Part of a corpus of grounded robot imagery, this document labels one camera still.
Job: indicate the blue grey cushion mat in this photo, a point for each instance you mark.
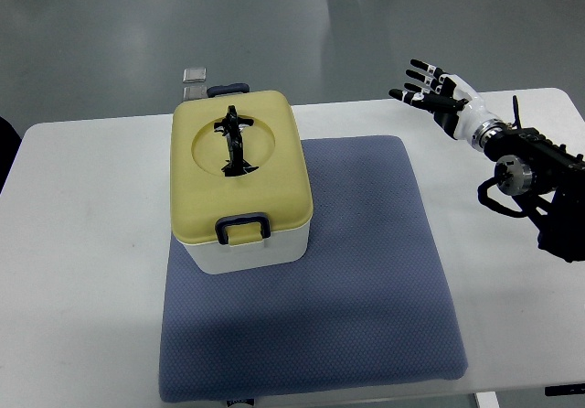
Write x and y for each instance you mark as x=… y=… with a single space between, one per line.
x=367 y=304

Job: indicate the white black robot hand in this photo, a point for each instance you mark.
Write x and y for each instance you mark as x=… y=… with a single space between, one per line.
x=456 y=107

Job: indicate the dark blue rear latch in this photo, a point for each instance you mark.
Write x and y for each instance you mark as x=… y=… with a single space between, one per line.
x=221 y=90

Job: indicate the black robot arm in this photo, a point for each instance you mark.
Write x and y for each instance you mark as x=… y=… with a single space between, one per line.
x=535 y=179

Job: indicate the lower metal floor plate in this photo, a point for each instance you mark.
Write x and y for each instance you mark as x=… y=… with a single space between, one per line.
x=194 y=92

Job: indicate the metal floor plate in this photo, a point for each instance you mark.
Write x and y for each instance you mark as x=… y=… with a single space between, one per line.
x=194 y=74
x=194 y=92

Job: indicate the yellow storage box lid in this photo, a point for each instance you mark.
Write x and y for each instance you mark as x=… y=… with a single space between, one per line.
x=200 y=194

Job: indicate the dark blue latch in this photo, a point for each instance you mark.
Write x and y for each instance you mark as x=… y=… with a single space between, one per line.
x=243 y=228
x=221 y=90

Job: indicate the upper metal floor plate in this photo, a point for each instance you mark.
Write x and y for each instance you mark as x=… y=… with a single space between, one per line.
x=194 y=74

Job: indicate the black bracket under table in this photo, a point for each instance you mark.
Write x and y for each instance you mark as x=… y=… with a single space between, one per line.
x=565 y=390

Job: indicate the white storage box base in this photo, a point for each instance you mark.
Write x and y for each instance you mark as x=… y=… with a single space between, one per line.
x=281 y=247

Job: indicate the black lid handle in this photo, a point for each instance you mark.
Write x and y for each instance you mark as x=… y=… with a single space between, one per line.
x=231 y=127

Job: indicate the dark blue front latch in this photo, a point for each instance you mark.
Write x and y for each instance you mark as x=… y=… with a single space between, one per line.
x=243 y=228

